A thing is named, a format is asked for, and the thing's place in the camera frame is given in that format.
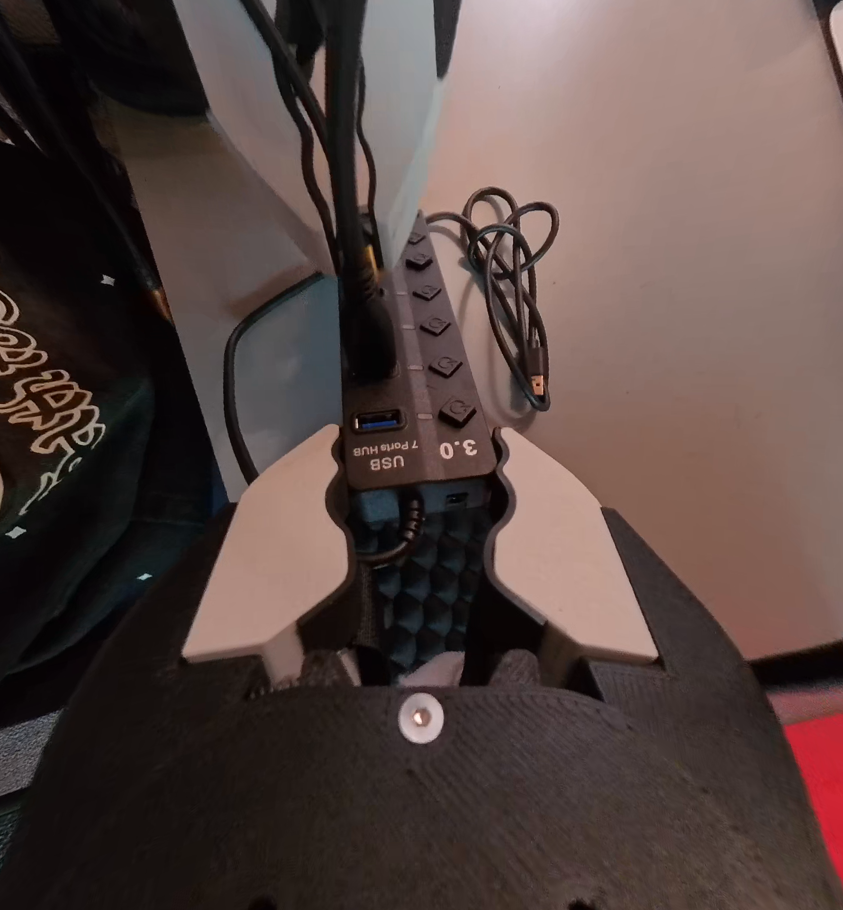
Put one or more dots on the person's right hand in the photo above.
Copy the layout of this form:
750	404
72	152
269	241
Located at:
432	672

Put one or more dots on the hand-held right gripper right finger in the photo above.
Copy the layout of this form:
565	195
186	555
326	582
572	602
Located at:
570	569

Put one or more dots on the black usb hub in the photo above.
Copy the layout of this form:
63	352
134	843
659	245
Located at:
435	455

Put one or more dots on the red plastic bin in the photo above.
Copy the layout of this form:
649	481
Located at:
833	817

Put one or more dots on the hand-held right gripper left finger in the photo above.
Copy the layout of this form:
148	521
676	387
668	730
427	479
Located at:
272	561

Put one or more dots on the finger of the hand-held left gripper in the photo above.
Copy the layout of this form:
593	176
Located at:
407	92
251	92

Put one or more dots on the black hex-patterned pouch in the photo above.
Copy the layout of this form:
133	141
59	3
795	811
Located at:
428	590

